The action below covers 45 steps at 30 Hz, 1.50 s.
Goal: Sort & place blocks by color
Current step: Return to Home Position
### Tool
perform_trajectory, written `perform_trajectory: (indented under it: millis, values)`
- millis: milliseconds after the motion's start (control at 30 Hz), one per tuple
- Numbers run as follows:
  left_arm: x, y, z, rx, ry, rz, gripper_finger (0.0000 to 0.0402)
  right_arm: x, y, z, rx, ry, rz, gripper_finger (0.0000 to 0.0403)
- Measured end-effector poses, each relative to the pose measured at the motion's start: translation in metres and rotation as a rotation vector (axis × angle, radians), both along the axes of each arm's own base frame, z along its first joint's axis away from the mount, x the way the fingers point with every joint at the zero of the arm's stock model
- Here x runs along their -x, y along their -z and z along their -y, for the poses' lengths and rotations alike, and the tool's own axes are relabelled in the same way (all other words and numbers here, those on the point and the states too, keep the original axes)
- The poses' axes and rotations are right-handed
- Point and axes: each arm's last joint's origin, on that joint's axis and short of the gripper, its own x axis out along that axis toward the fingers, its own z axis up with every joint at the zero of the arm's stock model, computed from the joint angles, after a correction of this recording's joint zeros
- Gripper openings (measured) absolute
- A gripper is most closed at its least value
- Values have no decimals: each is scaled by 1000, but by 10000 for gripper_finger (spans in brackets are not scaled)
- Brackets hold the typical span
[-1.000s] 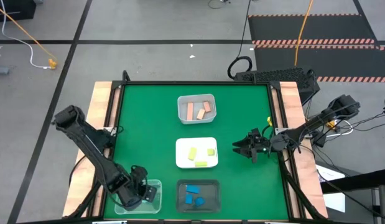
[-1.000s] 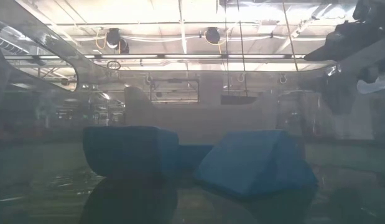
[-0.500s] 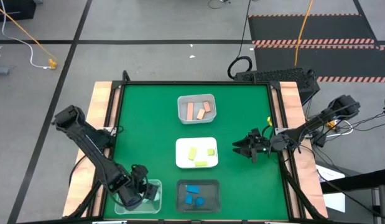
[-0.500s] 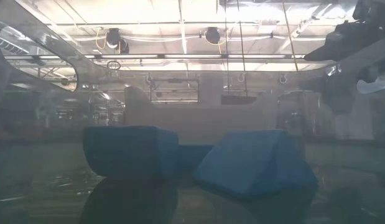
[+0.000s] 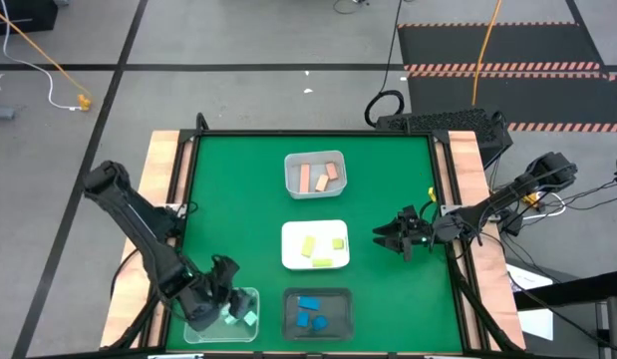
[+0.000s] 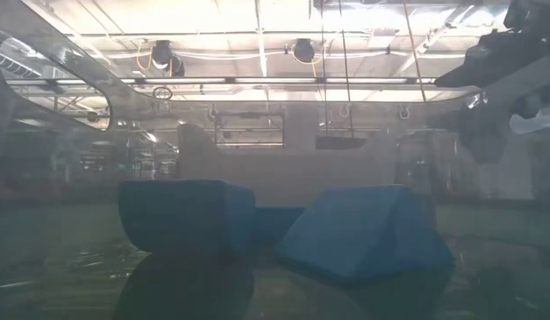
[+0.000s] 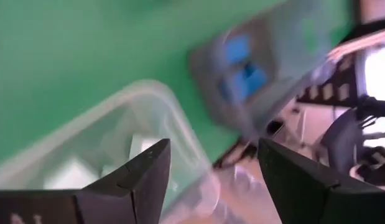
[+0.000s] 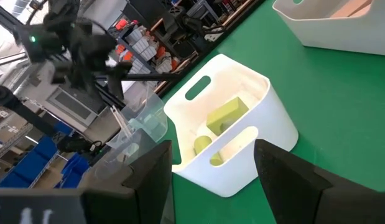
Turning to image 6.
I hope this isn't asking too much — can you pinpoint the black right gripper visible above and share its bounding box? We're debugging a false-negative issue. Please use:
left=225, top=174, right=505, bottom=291
left=434, top=29, right=550, bottom=164

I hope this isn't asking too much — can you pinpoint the blue cube block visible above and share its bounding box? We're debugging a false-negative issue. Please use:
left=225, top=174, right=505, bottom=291
left=275, top=183, right=457, bottom=284

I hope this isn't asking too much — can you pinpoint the blue short block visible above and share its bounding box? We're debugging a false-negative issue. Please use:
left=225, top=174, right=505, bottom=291
left=117, top=178, right=259, bottom=255

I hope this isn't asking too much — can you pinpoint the white plastic storage bin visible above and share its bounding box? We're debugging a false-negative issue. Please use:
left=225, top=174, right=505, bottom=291
left=176, top=122, right=396, bottom=210

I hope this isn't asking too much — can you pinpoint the green table mat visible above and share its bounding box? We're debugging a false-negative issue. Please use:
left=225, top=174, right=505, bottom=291
left=0, top=202, right=550, bottom=320

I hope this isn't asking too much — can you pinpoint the black ceiling-mounted camera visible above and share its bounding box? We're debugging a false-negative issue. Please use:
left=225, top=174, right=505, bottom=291
left=293, top=37, right=316, bottom=64
left=149, top=39, right=187, bottom=78

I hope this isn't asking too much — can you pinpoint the black metal rack frame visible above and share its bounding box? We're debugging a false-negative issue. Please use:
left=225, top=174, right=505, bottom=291
left=212, top=112, right=286, bottom=148

